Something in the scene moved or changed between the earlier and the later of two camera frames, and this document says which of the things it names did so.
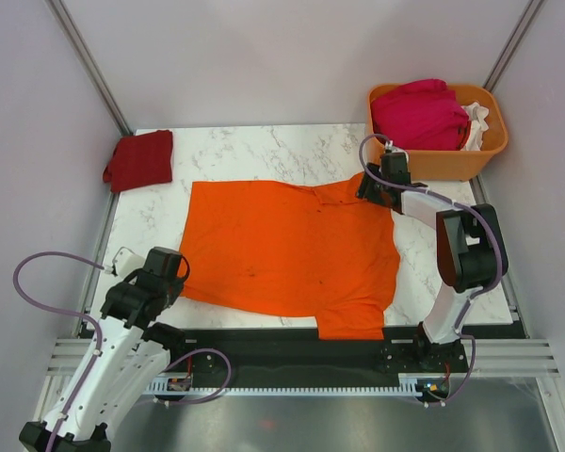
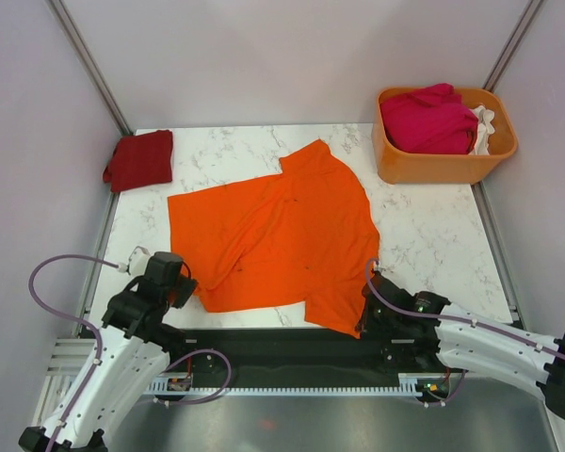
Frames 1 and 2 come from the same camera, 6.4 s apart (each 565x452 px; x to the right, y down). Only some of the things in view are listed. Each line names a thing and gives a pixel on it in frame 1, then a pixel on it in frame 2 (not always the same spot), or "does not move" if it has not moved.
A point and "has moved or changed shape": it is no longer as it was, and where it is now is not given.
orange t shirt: x=279 y=249 has moved or changed shape
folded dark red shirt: x=140 y=160 does not move
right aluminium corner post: x=525 y=22 does not move
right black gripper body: x=375 y=189 to x=374 y=321
